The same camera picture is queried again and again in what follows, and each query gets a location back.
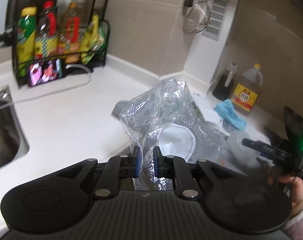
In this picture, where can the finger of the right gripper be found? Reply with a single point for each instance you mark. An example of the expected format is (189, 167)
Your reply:
(267, 151)

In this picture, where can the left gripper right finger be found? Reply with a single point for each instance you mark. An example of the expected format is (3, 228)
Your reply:
(176, 169)

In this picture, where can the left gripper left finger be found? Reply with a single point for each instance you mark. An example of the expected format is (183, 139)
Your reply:
(110, 175)

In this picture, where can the clear plastic bag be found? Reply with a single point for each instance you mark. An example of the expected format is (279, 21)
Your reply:
(168, 103)

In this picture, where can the white paper napkin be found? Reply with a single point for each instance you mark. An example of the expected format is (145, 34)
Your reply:
(206, 110)

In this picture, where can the pink sleeve forearm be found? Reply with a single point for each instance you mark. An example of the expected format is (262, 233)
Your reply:
(294, 228)

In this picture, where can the right hand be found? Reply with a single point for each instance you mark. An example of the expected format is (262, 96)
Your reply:
(296, 190)

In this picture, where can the black wok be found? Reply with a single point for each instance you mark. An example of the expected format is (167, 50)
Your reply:
(293, 123)

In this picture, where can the cooking wine jug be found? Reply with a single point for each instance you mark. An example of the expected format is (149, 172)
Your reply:
(247, 89)

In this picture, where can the grey counter mat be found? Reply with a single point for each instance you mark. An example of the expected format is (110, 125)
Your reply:
(119, 107)

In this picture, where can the crumpled blue pink paper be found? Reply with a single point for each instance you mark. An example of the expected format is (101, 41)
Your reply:
(227, 112)

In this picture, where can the dark soy sauce dispenser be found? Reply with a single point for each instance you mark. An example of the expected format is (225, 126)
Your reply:
(226, 81)

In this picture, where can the stainless steel sink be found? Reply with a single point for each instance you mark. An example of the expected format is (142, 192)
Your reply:
(13, 143)

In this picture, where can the smartphone with lit screen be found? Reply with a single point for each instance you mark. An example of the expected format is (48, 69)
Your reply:
(45, 72)

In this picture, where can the yellow green snack bag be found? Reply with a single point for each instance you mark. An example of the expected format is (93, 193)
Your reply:
(93, 42)

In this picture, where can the red cap sauce bottle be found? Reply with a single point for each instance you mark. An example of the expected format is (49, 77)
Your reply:
(46, 34)

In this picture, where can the green yellow squeeze bottle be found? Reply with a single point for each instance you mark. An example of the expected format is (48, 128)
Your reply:
(26, 32)

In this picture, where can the red handle oil bottle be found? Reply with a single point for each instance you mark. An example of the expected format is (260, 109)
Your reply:
(68, 37)

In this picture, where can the wire mesh strainer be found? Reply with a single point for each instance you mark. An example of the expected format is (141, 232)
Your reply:
(198, 18)

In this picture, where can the black wire spice rack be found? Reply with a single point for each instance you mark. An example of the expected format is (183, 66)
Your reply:
(86, 9)

